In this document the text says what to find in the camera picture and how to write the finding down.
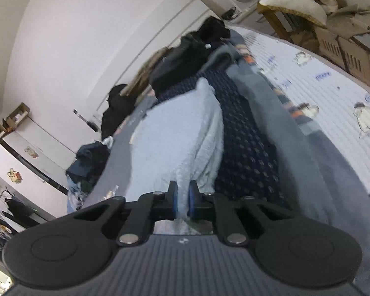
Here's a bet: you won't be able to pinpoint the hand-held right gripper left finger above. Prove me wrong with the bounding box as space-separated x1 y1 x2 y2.
72 180 178 247

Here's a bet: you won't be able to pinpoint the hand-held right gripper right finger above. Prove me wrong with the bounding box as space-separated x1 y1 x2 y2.
187 180 296 247

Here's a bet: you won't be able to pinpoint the grey t-shirt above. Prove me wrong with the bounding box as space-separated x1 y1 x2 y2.
128 78 225 235

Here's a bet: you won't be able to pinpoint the pile of unfolded clothes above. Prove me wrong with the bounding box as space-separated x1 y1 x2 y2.
65 142 111 213

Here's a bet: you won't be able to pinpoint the black clothes rack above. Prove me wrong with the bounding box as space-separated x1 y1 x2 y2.
0 189 19 253

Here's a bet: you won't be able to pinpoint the navy dotted garment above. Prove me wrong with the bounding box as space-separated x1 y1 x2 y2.
156 68 289 210

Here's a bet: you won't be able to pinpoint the black puffy jacket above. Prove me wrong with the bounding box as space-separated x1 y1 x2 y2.
100 84 138 141

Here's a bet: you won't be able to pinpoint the grey printed quilt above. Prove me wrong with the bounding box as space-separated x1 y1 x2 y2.
80 28 370 296

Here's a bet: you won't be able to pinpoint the folded olive brown blankets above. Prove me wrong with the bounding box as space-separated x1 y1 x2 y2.
123 48 170 99

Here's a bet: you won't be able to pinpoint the white wardrobe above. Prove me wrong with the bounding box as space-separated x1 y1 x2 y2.
0 115 77 222

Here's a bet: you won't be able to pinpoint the white cartoon printed bedsheet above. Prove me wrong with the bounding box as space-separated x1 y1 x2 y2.
231 26 370 222

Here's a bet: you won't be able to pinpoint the small cardboard box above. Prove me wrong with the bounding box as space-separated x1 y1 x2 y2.
2 102 31 130

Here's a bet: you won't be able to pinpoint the white headboard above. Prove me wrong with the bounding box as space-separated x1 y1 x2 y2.
89 0 225 121

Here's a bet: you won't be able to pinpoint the wooden stool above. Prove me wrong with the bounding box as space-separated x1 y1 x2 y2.
257 3 319 53

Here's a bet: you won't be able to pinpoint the beige slatted crate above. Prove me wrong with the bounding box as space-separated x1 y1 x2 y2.
314 4 370 93

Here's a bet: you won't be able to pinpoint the cream fluffy cushion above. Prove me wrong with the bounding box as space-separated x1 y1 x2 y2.
259 0 327 27

